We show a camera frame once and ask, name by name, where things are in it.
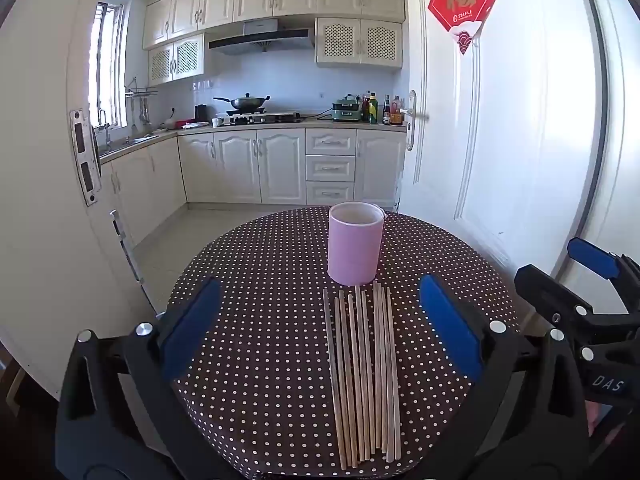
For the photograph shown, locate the lower kitchen cabinets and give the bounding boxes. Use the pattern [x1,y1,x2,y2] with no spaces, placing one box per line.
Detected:
[102,125,406,246]

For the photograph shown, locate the kitchen cabinets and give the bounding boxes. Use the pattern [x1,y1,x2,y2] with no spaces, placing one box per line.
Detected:
[102,125,406,246]
[142,0,406,86]

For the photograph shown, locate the kitchen faucet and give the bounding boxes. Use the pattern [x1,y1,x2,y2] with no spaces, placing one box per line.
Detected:
[98,108,112,148]

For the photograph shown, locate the upper kitchen cabinets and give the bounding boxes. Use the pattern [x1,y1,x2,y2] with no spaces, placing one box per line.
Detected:
[142,0,406,86]

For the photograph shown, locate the kitchen window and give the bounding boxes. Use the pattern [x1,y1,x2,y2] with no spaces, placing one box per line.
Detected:
[88,1,127,129]

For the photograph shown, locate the brown polka dot tablecloth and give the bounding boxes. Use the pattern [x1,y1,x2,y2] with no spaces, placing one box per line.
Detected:
[170,207,518,479]

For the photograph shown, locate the white door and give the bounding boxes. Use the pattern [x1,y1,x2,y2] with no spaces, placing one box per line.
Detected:
[399,0,602,274]

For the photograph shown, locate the pink cylindrical utensil holder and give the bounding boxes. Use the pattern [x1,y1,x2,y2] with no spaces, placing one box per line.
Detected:
[328,202,385,286]

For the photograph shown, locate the red capped bottle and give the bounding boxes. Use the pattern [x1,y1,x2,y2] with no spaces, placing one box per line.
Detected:
[390,96,404,126]

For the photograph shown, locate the door lock strike plate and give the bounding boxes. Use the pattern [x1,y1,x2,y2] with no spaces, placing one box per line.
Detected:
[68,108,102,207]

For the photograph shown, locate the dark sauce bottle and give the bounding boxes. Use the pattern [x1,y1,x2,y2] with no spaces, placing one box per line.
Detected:
[382,96,392,125]

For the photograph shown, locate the green yellow bottle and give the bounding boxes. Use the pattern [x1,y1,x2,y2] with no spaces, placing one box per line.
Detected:
[369,92,378,124]

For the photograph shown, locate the green electric cooker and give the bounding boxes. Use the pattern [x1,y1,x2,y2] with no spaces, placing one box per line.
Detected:
[331,94,361,122]

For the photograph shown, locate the gas stove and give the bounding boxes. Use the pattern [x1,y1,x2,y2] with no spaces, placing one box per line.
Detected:
[226,112,303,126]

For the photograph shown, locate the black wok on stove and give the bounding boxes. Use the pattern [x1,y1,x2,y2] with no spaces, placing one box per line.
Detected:
[214,93,270,113]

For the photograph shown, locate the range hood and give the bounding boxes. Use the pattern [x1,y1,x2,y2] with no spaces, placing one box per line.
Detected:
[207,20,314,55]

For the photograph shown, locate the silver door handle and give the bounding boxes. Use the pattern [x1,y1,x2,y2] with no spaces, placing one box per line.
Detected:
[400,89,430,152]

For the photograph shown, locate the wall utensil rack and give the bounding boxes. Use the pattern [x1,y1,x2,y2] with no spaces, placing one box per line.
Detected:
[125,77,156,138]

